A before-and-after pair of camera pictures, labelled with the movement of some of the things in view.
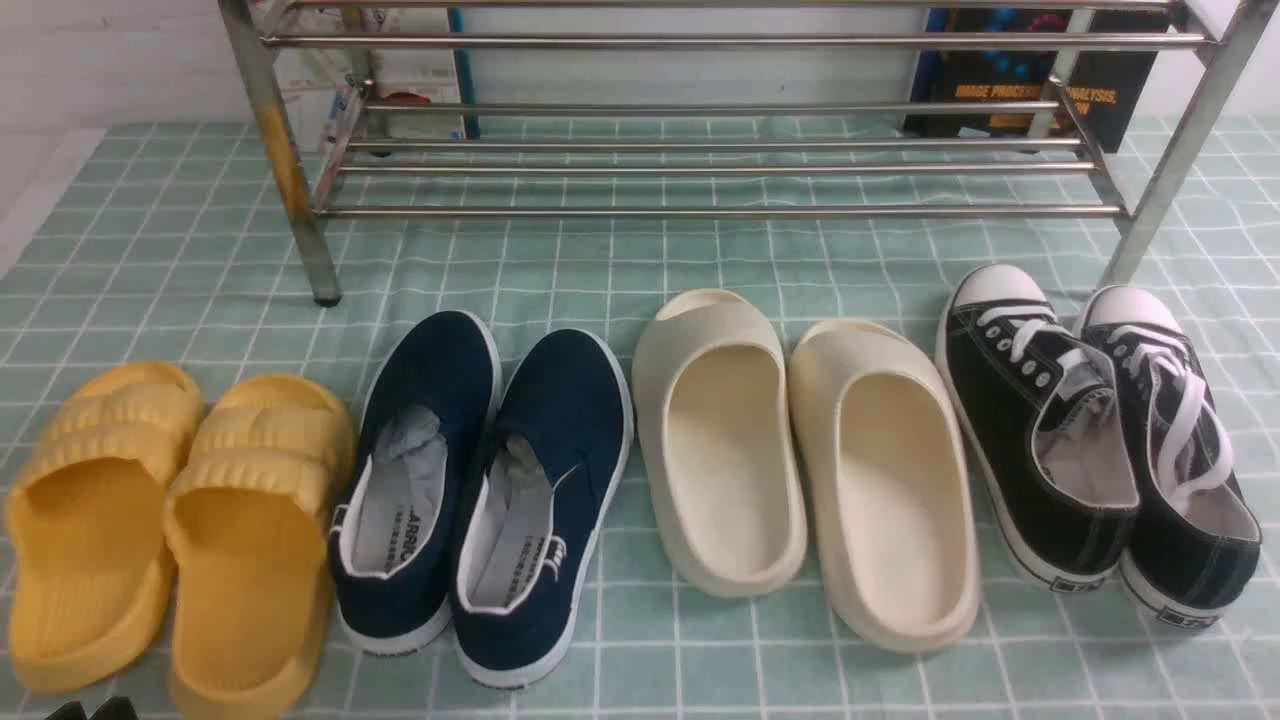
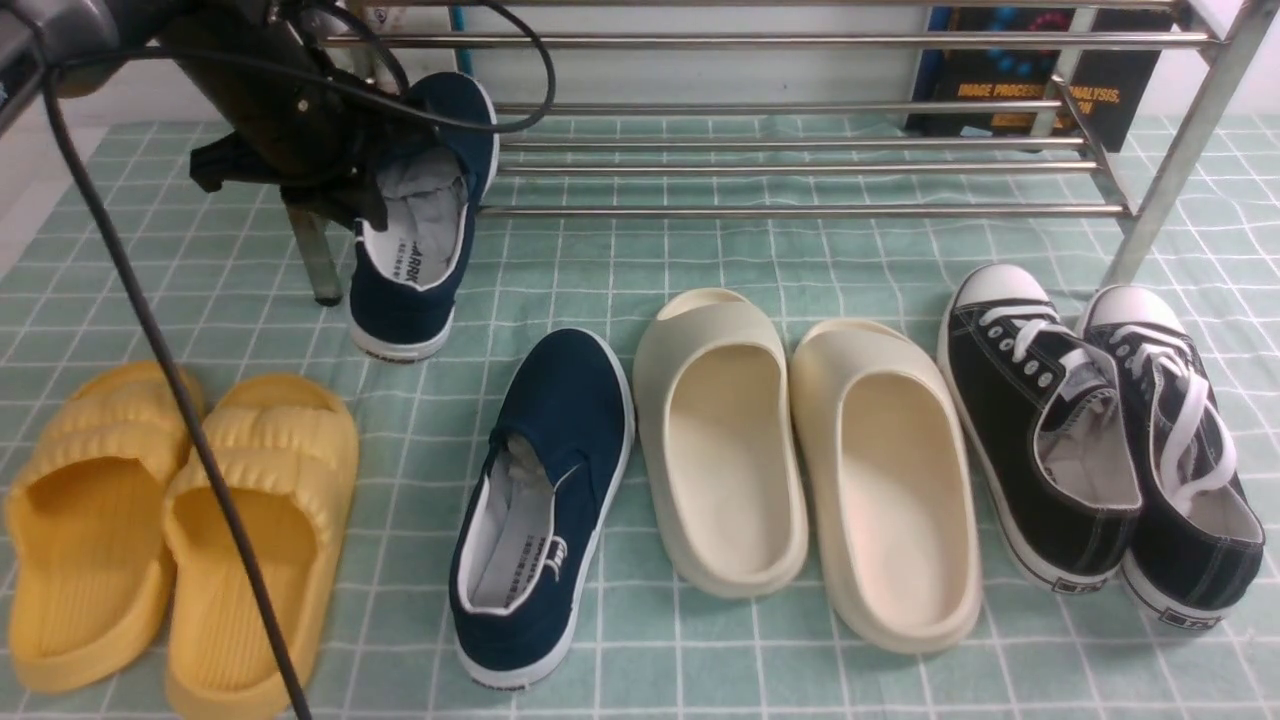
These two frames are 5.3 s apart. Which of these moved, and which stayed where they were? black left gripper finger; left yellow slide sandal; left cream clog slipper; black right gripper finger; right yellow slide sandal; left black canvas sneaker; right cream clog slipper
Moved: black left gripper finger; black right gripper finger
Stayed: left cream clog slipper; right yellow slide sandal; left black canvas sneaker; left yellow slide sandal; right cream clog slipper
